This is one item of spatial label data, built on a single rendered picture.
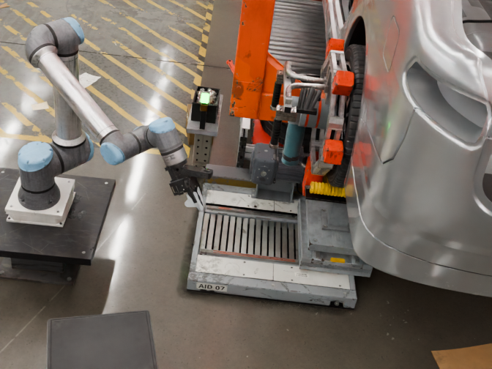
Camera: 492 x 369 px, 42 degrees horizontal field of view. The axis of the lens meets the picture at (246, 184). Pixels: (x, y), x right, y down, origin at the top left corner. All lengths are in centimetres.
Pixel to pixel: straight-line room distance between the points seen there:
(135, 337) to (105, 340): 11
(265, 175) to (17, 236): 130
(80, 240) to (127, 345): 68
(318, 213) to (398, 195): 136
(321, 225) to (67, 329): 142
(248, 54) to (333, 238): 103
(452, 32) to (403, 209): 57
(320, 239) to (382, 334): 54
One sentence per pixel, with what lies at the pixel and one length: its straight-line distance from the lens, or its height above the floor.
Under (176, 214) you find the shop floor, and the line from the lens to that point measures 366.
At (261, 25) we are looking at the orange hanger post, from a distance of 332.
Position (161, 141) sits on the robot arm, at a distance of 239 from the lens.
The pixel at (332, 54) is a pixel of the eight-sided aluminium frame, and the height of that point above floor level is 112.
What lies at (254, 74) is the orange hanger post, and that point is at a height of 79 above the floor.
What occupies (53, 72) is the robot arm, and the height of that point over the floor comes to 113.
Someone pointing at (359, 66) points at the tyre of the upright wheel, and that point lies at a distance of 282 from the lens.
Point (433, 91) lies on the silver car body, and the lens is 210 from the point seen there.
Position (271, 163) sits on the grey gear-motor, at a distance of 346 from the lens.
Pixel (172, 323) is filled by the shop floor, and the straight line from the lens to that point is 309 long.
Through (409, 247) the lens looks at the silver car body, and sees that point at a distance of 224.
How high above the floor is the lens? 233
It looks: 36 degrees down
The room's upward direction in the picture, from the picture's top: 8 degrees clockwise
